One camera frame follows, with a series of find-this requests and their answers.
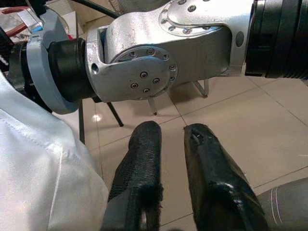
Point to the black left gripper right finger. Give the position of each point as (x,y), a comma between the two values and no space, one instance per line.
(211,178)

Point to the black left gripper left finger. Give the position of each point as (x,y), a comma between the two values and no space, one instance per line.
(137,168)

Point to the white shirt with blue print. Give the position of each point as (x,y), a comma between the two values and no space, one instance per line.
(31,156)

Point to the black and chrome clothes rack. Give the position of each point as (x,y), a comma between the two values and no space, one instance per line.
(81,120)

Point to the grey robot leg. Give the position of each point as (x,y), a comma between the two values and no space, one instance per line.
(284,207)

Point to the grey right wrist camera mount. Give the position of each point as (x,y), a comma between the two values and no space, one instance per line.
(38,72)

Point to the chrome chair frame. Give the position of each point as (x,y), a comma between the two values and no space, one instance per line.
(204,87)

